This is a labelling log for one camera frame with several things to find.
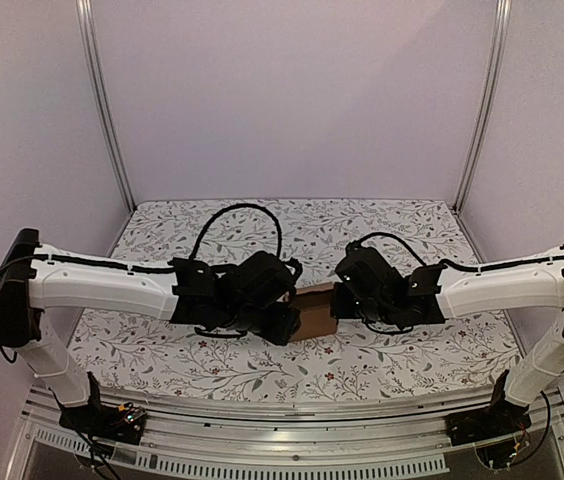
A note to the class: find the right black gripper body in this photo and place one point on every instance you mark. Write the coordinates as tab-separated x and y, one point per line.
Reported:
341	301

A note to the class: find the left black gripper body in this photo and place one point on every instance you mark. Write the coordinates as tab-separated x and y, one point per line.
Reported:
276	333

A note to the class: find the brown cardboard box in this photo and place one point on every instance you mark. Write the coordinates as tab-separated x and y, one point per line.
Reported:
314	306

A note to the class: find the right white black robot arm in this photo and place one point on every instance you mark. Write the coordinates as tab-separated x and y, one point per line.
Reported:
371	290

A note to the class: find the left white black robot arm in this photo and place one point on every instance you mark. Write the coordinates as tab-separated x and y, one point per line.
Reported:
226	301

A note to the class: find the floral patterned table mat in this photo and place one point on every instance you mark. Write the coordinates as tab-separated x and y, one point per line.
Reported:
131	352

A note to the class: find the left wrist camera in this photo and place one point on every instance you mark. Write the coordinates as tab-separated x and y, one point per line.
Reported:
296	268

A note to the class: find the front aluminium rail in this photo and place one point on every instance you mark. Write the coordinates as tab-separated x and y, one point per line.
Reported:
403	438

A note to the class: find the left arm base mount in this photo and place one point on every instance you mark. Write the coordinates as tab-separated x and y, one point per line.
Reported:
124	423

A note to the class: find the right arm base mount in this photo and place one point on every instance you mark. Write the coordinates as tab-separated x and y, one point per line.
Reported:
498	418

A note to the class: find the right aluminium frame post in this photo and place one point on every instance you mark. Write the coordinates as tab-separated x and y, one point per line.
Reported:
487	100

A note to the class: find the aluminium frame post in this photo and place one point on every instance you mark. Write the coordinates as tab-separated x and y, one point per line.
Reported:
487	100
87	26

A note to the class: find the left aluminium frame post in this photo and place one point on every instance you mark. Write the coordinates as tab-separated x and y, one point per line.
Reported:
87	26

